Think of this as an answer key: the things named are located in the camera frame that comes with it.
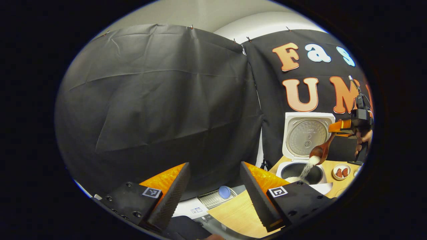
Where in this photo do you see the white plate with meat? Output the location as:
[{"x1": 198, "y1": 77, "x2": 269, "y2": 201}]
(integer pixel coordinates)
[{"x1": 333, "y1": 163, "x2": 351, "y2": 181}]

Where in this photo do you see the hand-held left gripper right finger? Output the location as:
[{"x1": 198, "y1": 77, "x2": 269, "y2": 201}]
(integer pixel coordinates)
[{"x1": 240, "y1": 162, "x2": 332, "y2": 233}]

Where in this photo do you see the black backdrop cloth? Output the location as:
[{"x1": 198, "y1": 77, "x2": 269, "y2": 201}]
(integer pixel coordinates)
[{"x1": 54, "y1": 24, "x2": 374, "y2": 200}]

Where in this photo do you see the brown wooden spoon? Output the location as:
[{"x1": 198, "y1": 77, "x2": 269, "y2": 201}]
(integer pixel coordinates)
[{"x1": 309, "y1": 132, "x2": 337, "y2": 165}]

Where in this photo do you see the white rice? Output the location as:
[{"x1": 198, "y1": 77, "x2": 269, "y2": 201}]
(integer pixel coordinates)
[{"x1": 285, "y1": 156, "x2": 321, "y2": 183}]

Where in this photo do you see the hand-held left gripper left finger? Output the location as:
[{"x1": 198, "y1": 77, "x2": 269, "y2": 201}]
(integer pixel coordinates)
[{"x1": 100, "y1": 163, "x2": 191, "y2": 233}]

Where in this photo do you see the white rice cooker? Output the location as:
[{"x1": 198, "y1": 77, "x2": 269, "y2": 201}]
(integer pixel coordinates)
[{"x1": 276, "y1": 112, "x2": 336, "y2": 195}]

